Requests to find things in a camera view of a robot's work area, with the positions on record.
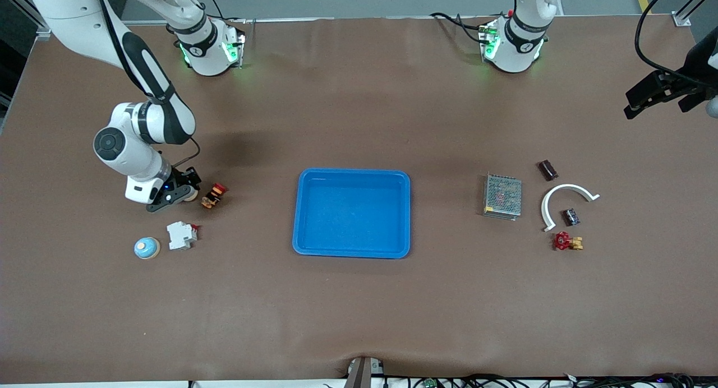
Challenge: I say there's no white circuit breaker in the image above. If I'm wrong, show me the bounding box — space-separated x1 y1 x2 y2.
166 221 199 251

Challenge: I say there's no white curved plastic clamp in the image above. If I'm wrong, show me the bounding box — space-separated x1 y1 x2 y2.
541 184 601 233

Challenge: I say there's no red handwheel brass valve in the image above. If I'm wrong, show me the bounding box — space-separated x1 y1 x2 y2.
554 231 584 251

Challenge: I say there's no blue plastic tray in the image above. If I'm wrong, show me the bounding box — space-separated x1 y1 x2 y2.
292 168 411 260

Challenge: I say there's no metal mesh power supply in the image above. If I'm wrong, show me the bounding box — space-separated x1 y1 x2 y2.
482 174 523 221

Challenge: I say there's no orange red selector switch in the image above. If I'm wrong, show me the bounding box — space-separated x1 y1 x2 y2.
201 182 228 209

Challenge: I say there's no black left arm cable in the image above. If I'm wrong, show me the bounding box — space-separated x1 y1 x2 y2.
634 0 707 77

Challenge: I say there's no aluminium frame rail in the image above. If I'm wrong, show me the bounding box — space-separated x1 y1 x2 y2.
0 0 57 41
672 0 718 27

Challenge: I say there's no black right base cable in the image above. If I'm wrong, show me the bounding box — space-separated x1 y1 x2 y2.
205 0 250 24

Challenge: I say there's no black base cable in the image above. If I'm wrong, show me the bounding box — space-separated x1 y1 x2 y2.
429 11 491 45
205 0 250 24

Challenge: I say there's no black left base cable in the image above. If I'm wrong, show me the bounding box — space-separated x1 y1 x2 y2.
429 11 491 45

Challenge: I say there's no grey metal bracket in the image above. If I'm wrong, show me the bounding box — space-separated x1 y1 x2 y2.
343 356 385 388

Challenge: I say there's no black cable bundle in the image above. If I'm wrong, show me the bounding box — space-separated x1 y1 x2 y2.
387 373 718 388

